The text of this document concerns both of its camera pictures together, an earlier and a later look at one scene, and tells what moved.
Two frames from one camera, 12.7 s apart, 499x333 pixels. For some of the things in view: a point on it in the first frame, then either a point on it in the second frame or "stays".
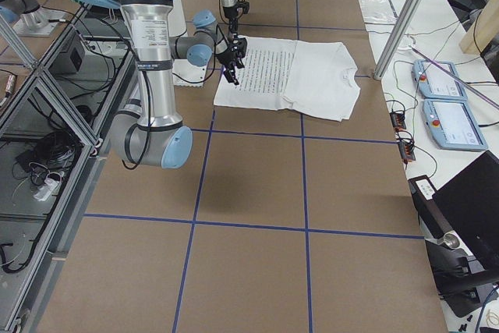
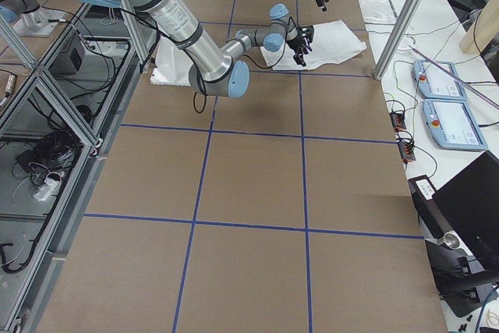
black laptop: [469, 203] stays
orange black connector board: [398, 120] stays
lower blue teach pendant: [453, 125] stays
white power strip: [47, 189] stays
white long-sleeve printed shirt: [318, 78] → [331, 40]
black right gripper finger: [230, 76] → [299, 57]
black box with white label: [432, 217] stays
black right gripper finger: [239, 64] → [306, 43]
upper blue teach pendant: [431, 82] stays
